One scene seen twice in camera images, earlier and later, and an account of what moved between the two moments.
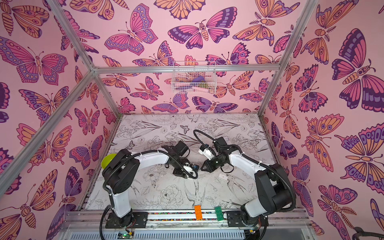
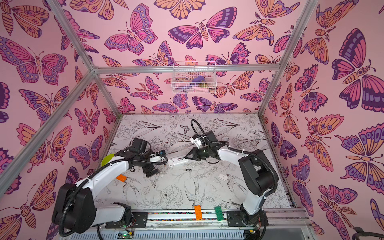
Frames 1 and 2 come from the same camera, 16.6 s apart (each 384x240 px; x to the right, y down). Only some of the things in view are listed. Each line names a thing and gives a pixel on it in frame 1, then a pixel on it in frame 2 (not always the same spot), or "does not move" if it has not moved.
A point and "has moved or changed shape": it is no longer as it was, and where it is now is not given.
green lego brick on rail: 219,213 does not move
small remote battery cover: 223,177 does not move
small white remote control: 190,170 has moved or changed shape
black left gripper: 181,173 to 147,170
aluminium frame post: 82,53 does not move
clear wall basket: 194,77 does not move
